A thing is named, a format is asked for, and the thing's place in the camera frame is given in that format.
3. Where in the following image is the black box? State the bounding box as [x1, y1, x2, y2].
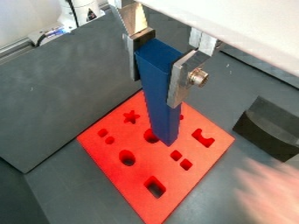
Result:
[233, 96, 299, 162]

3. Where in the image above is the red shape sorter board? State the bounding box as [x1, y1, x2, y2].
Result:
[78, 93, 234, 224]

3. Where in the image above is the blue rectangular block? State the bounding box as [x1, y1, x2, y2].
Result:
[135, 38, 183, 146]

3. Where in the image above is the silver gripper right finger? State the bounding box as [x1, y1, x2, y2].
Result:
[167, 28, 219, 109]

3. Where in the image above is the dark grey mat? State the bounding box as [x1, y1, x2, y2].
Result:
[0, 14, 141, 173]

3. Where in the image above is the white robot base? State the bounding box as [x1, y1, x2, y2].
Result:
[59, 0, 105, 31]

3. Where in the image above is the aluminium rail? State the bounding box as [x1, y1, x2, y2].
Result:
[0, 22, 70, 58]

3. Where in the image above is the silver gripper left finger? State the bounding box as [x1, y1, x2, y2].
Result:
[110, 2, 155, 81]

